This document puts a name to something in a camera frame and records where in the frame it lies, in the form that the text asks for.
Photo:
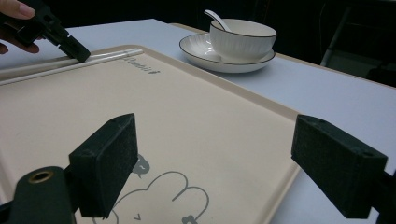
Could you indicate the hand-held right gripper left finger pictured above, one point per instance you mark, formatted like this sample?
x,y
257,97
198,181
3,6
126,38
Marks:
x,y
102,168

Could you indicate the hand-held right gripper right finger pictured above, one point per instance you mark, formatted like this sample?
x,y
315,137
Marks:
x,y
336,168

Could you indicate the white chopstick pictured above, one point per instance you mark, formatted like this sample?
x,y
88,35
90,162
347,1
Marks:
x,y
115,53
62,69

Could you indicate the beige plastic tray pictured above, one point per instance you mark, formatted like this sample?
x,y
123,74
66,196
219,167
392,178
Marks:
x,y
193,118

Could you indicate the white plate with dark rim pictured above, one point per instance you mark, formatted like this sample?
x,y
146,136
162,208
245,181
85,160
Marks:
x,y
199,54

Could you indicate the white ceramic spoon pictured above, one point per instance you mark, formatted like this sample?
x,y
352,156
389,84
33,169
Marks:
x,y
216,18

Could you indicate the white ribbed bowl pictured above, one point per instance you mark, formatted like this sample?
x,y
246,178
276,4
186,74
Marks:
x,y
243,46

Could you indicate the black folding chair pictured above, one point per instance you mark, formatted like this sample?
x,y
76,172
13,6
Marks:
x,y
337,34

